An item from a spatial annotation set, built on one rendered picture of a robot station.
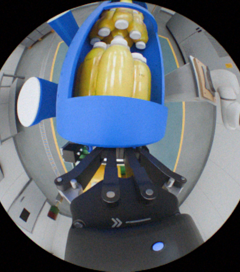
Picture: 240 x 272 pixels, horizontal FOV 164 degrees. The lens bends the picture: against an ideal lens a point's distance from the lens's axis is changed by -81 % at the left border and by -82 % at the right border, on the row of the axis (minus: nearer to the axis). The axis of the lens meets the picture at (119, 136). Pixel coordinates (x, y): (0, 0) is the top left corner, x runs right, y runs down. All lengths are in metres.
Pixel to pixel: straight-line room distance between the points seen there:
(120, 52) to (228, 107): 0.62
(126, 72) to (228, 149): 2.92
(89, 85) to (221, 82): 0.65
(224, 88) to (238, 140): 2.27
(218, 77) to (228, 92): 0.10
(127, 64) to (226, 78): 0.57
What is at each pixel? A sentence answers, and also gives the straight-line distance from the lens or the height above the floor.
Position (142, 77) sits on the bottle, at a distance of 0.22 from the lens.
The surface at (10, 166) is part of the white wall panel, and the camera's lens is 3.44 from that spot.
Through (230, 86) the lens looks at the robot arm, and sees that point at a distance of 0.64.
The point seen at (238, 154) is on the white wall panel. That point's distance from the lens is 2.90.
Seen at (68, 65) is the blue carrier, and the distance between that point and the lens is 0.16.
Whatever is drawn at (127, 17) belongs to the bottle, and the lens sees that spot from 0.36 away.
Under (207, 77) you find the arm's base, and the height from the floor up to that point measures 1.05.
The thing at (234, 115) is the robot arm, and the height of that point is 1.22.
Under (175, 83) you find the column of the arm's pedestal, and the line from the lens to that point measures 0.82.
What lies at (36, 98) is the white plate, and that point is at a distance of 0.48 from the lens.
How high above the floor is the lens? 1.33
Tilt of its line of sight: 73 degrees down
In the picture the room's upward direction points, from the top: 169 degrees clockwise
